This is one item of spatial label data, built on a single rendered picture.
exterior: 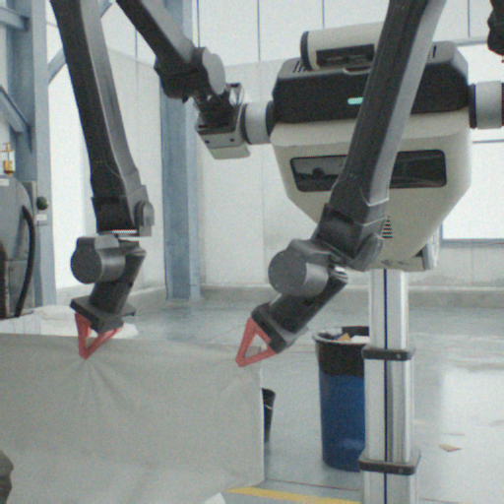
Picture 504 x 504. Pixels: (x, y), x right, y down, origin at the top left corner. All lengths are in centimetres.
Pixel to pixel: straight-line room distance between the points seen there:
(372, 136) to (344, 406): 245
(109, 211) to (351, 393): 228
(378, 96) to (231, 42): 927
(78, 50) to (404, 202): 67
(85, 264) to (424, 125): 65
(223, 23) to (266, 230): 325
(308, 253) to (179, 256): 904
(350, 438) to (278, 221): 648
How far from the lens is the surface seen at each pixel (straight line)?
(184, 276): 978
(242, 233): 959
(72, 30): 93
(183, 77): 120
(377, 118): 77
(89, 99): 94
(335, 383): 313
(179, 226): 978
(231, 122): 128
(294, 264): 78
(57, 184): 776
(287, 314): 86
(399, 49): 75
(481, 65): 904
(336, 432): 321
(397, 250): 135
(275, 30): 980
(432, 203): 126
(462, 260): 886
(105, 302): 100
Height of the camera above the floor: 124
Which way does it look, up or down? 3 degrees down
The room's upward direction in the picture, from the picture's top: 1 degrees counter-clockwise
